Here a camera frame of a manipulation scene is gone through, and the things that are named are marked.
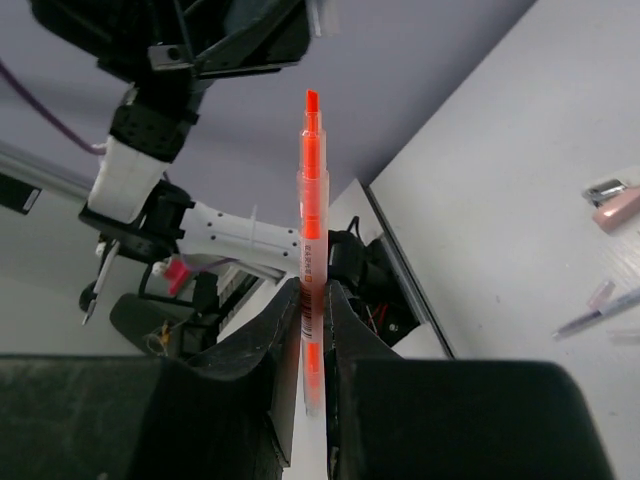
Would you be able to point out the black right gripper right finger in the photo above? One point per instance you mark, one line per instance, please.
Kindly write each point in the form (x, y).
(394, 418)

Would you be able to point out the orange highlighter pen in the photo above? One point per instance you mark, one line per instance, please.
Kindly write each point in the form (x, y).
(313, 186)

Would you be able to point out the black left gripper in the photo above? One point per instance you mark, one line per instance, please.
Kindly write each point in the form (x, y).
(138, 40)

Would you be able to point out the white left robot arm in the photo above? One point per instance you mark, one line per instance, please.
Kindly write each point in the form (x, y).
(150, 218)

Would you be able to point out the pink mini stapler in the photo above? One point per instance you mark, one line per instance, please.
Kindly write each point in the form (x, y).
(615, 202)

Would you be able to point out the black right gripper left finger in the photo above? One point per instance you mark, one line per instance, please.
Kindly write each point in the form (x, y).
(227, 413)

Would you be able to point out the clear small pen cap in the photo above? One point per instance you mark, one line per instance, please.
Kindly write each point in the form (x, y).
(624, 337)

